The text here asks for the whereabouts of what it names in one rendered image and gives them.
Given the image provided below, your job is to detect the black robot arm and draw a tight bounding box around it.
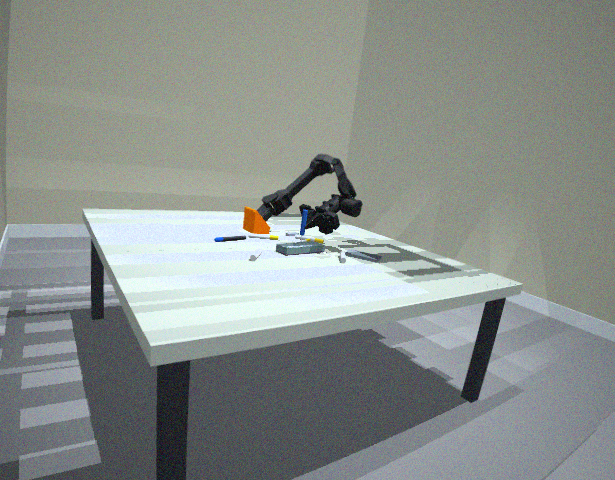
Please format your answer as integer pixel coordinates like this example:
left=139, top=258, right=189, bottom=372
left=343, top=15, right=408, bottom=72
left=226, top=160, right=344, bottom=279
left=256, top=154, right=363, bottom=222

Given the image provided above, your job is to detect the keyboard with white letter keys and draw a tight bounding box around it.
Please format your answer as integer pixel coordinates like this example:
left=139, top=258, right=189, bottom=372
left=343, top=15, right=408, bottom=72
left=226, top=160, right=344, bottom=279
left=276, top=241, right=325, bottom=256

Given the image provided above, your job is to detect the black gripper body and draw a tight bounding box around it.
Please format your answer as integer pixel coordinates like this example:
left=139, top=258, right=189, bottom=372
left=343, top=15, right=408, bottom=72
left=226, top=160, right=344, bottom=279
left=299, top=200, right=340, bottom=230

